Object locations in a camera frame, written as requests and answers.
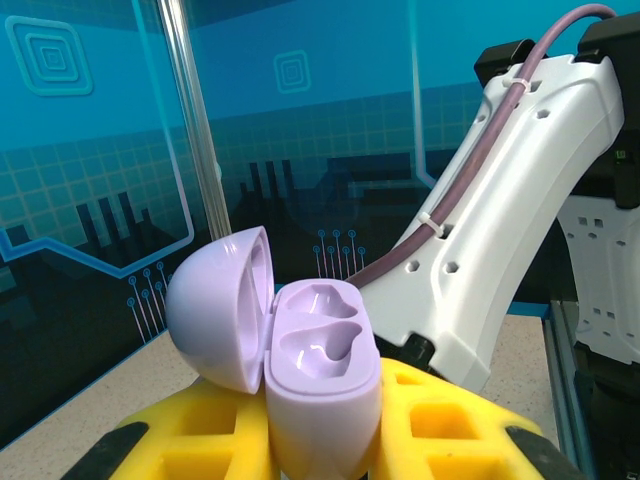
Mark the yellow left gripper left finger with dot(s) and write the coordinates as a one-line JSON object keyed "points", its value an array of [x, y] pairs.
{"points": [[200, 430]]}

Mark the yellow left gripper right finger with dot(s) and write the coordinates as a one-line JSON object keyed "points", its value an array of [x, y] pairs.
{"points": [[450, 430]]}

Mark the purple earbud charging case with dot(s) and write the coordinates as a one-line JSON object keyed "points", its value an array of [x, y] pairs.
{"points": [[320, 410]]}

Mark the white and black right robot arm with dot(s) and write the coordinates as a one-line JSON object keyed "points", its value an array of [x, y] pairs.
{"points": [[500, 200]]}

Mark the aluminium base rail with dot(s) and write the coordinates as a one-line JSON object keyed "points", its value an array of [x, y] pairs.
{"points": [[562, 380]]}

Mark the aluminium frame post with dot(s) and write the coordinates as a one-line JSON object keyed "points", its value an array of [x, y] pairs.
{"points": [[195, 125]]}

